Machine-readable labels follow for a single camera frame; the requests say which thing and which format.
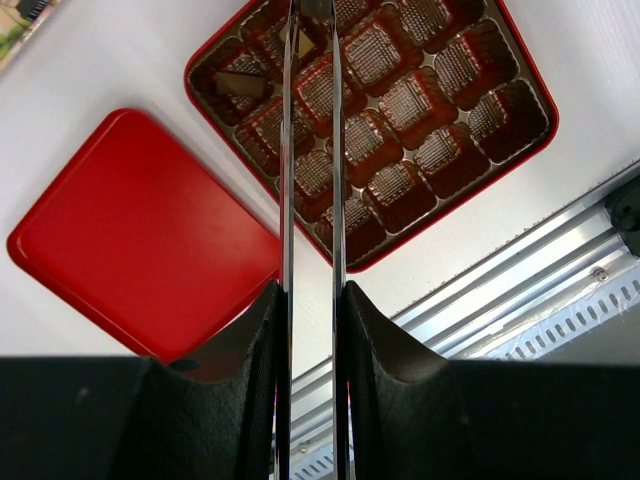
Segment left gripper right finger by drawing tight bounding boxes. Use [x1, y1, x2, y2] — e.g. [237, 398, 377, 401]
[344, 282, 639, 479]

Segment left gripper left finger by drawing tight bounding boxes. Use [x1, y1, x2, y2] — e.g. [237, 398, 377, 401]
[1, 282, 278, 479]

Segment tan square chocolate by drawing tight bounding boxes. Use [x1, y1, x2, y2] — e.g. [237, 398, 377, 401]
[215, 72, 267, 98]

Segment cream chocolate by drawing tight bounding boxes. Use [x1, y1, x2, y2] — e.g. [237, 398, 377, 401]
[279, 25, 316, 61]

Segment metal serving tongs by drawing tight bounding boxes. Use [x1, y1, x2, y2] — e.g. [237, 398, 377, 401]
[273, 0, 354, 480]

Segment red chocolate box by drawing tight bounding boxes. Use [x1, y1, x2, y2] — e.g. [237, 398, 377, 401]
[184, 1, 558, 273]

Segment red box lid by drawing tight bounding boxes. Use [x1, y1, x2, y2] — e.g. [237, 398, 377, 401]
[7, 108, 279, 363]

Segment floral serving tray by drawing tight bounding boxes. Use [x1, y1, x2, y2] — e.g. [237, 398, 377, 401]
[0, 0, 59, 69]

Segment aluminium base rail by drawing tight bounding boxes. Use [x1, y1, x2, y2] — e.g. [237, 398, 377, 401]
[289, 159, 640, 480]

